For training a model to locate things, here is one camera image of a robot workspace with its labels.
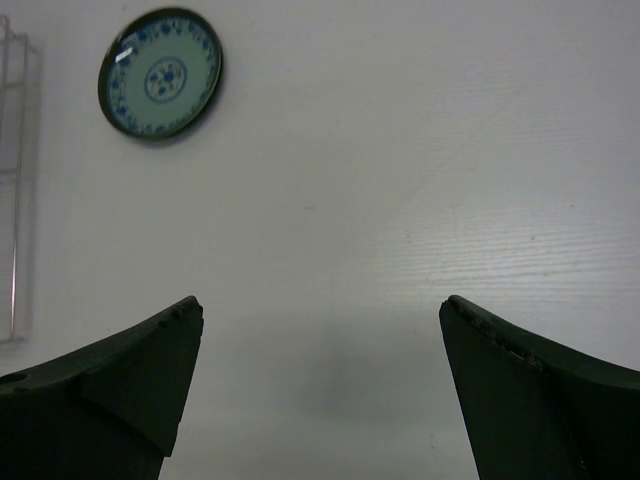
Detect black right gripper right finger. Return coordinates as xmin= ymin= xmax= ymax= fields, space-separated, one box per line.
xmin=439 ymin=295 xmax=639 ymax=479

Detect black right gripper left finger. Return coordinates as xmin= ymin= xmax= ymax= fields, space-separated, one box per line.
xmin=1 ymin=296 xmax=204 ymax=479

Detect metal wire dish rack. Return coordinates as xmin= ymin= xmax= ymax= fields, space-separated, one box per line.
xmin=1 ymin=14 xmax=41 ymax=345

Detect teal blue patterned plate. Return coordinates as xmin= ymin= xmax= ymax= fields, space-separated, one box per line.
xmin=97 ymin=6 xmax=224 ymax=142

